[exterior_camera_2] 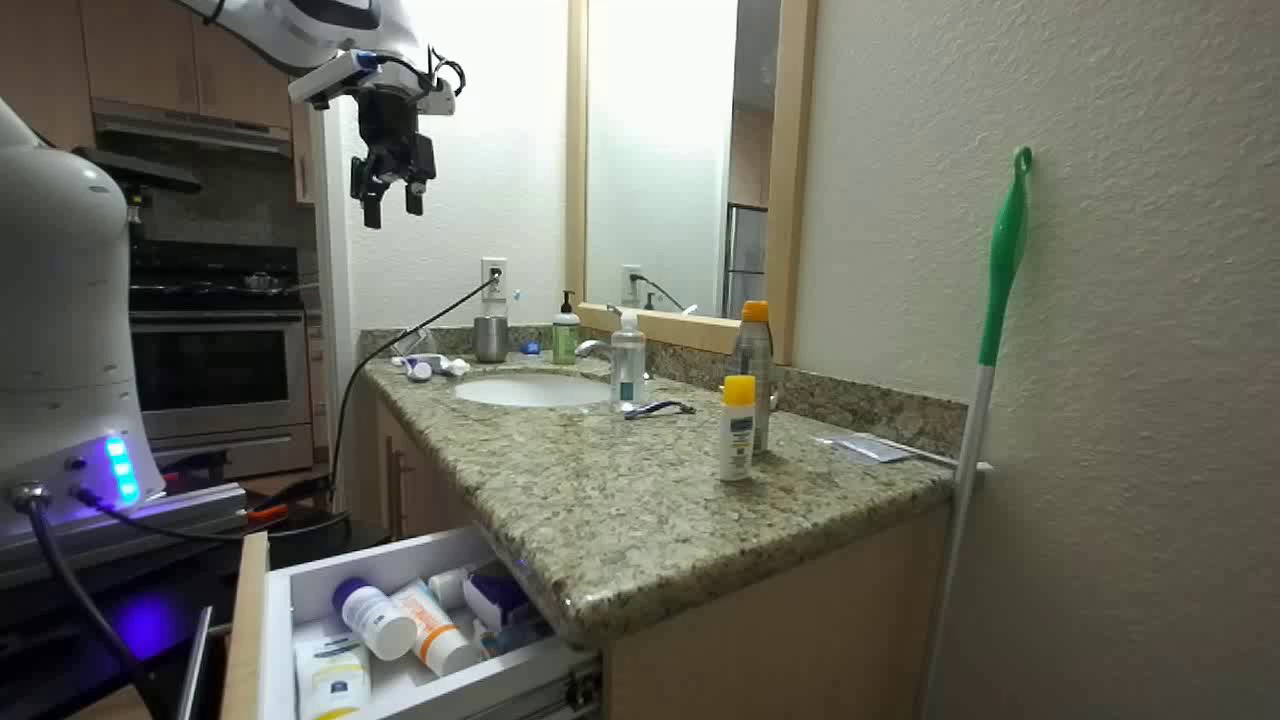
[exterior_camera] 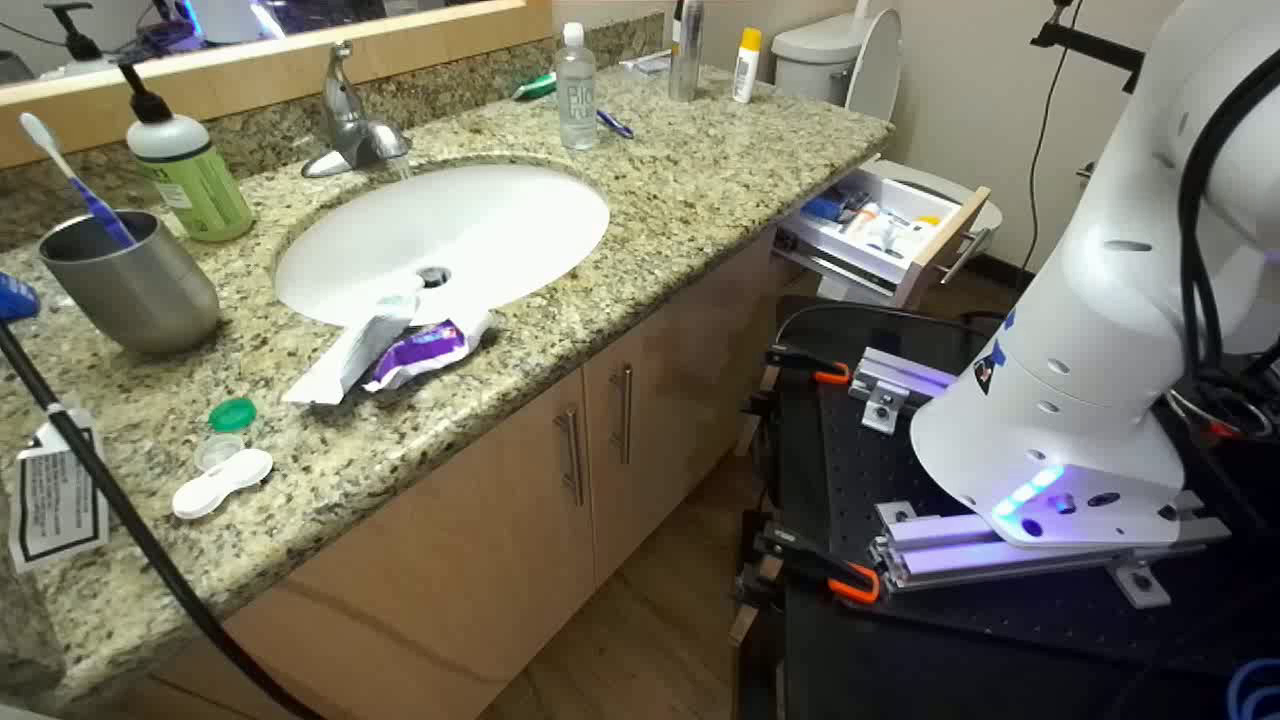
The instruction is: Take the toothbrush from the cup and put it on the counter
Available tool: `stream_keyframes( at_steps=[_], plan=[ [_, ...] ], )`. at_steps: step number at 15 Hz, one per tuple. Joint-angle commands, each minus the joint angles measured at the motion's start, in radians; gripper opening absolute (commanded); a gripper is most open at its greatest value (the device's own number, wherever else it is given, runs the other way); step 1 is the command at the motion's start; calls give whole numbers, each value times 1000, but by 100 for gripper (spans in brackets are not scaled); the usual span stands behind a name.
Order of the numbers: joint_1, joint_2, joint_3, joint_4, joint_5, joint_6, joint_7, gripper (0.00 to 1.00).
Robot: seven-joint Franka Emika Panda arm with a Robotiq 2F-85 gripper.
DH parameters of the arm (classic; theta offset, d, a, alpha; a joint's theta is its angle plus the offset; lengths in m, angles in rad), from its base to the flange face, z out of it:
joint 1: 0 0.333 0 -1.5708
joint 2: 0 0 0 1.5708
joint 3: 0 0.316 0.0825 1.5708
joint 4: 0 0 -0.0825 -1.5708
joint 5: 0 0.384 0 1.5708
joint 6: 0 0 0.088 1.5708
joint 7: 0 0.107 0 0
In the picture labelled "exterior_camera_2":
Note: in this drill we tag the wooden framed mirror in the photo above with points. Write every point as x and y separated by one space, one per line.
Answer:
577 132

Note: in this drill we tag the wooden vanity cabinet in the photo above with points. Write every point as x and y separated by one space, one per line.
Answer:
772 624

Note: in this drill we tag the aluminium mounting rail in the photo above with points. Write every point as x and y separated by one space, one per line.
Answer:
144 515

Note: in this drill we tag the white flat packet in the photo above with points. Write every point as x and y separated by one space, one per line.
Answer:
874 446

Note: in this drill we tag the white contact lens case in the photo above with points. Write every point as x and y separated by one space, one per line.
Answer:
412 369

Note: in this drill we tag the white pill bottle blue cap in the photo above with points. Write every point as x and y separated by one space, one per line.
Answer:
377 620

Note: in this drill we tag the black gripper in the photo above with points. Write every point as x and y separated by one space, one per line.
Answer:
394 124

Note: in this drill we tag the purple blue box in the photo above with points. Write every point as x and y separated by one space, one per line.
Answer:
497 601

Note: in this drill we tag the clear plastic water bottle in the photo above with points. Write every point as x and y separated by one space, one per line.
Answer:
628 367

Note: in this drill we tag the spray can orange cap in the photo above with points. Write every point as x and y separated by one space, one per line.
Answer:
755 362

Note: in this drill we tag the white orange tube bottle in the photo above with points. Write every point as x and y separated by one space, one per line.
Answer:
435 633

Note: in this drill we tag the chrome faucet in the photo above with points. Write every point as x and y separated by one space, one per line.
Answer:
595 349

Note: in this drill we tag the white drawer wooden front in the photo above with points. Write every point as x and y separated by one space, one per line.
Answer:
400 687

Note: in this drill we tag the stainless steel cup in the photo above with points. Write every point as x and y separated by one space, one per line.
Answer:
491 341

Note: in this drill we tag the white labelled box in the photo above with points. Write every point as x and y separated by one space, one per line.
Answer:
328 676

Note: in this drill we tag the stainless steel oven range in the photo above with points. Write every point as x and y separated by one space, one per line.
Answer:
221 367

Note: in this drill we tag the steel range hood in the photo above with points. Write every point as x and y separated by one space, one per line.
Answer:
186 132

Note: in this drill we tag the white wall outlet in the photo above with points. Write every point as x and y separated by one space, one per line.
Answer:
495 267

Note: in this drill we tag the white oval sink basin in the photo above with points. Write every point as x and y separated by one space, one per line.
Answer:
529 391

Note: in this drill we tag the orange black clamp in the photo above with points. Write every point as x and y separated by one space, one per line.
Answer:
281 510

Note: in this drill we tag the green soap bottle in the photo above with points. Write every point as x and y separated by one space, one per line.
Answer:
565 336

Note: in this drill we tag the wooden kitchen wall cabinets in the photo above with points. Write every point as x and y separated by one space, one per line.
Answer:
141 54

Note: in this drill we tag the white bottle yellow cap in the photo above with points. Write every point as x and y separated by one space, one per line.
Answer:
736 435

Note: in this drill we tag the black robot cart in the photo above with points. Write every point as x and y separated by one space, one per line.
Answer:
82 640

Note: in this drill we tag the dark blue pen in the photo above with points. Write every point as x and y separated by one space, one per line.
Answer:
662 404

